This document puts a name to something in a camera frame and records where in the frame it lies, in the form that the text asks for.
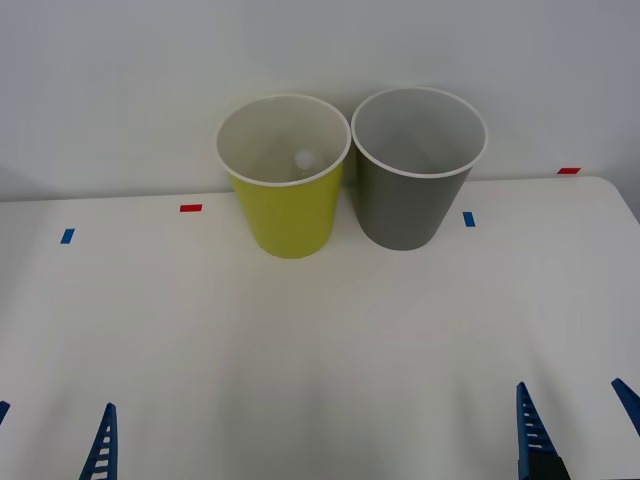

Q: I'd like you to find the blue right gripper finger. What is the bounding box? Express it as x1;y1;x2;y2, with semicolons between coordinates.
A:
516;381;571;480
610;377;640;427

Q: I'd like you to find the clear plastic bottle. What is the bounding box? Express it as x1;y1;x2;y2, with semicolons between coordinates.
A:
292;148;321;180

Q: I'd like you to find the grey plastic bin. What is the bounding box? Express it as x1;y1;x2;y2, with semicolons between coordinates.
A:
350;85;489;252

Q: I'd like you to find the yellow-green plastic bin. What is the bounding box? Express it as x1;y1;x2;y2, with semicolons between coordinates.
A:
214;92;353;261

